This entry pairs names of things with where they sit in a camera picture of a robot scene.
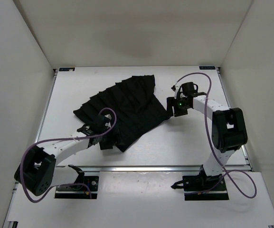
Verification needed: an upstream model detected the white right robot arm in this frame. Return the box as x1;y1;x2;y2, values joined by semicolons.
167;95;248;190

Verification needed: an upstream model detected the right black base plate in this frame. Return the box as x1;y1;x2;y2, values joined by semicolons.
182;176;229;201

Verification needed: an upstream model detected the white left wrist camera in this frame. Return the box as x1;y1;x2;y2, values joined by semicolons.
103;114;112;128

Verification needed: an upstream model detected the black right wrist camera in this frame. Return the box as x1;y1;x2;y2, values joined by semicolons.
181;82;198;96

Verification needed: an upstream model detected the left blue corner label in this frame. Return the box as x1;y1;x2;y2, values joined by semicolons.
59;67;75;72

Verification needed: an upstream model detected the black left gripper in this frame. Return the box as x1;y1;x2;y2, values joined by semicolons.
99;123;125;150

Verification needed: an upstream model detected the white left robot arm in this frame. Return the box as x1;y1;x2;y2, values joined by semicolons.
14;115;117;203

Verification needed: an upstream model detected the aluminium table rail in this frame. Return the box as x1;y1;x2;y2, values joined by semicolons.
79;166;200;172

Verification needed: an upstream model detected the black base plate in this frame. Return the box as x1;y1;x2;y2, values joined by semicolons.
182;176;229;201
54;172;99;200

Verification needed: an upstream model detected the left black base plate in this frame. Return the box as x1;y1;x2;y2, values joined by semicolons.
54;172;99;200

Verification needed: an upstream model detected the right blue corner label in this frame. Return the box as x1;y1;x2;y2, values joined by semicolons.
199;66;216;70

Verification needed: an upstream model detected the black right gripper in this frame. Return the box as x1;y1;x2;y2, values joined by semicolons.
166;96;190;118

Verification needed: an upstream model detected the black pleated skirt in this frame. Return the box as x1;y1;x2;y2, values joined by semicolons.
73;75;169;152

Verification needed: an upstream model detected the blue corner label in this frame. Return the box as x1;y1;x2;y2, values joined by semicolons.
199;66;216;70
59;67;75;72

